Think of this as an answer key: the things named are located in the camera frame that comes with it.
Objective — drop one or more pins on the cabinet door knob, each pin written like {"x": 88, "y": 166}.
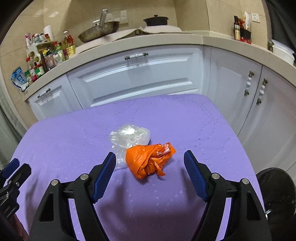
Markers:
{"x": 248, "y": 83}
{"x": 261, "y": 92}

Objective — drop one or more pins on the steel frying pan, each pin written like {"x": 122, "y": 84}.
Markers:
{"x": 100, "y": 28}

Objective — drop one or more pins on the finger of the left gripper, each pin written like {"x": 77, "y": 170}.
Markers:
{"x": 10, "y": 168}
{"x": 20, "y": 176}

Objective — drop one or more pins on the clear crumpled plastic bag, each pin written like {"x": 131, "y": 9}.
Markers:
{"x": 125, "y": 137}

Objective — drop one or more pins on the yellow cooking oil bottle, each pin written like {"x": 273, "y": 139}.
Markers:
{"x": 69, "y": 44}

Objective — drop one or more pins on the left cabinet door knob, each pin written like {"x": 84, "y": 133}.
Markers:
{"x": 248, "y": 83}

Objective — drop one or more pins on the purple tablecloth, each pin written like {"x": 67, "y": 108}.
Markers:
{"x": 153, "y": 198}

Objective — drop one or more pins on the white condiment rack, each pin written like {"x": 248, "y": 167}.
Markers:
{"x": 45, "y": 56}

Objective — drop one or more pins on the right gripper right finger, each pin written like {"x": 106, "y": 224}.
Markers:
{"x": 199, "y": 174}

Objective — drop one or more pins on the small orange plastic bag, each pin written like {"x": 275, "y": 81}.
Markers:
{"x": 144, "y": 160}

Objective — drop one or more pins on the black red utensil box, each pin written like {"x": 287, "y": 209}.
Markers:
{"x": 245, "y": 34}

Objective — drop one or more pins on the white wall socket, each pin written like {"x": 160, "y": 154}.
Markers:
{"x": 255, "y": 17}

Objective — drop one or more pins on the white paper towel roll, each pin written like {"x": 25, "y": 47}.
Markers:
{"x": 48, "y": 30}

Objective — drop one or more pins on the blue white pouch on counter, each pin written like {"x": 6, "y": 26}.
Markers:
{"x": 19, "y": 79}

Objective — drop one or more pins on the black pot with lid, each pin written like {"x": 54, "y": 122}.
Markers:
{"x": 156, "y": 21}

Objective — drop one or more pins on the right cabinet door knob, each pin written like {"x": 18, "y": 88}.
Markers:
{"x": 261, "y": 92}

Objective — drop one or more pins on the centre drawer handle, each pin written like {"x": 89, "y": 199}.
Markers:
{"x": 129, "y": 57}

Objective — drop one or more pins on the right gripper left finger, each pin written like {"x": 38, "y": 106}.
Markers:
{"x": 100, "y": 176}

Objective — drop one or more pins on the white plastic container stack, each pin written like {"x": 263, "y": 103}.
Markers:
{"x": 283, "y": 51}

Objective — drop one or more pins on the black trash bin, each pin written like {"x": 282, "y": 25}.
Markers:
{"x": 278, "y": 193}

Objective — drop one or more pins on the dark olive oil bottle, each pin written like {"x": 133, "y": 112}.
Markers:
{"x": 236, "y": 28}

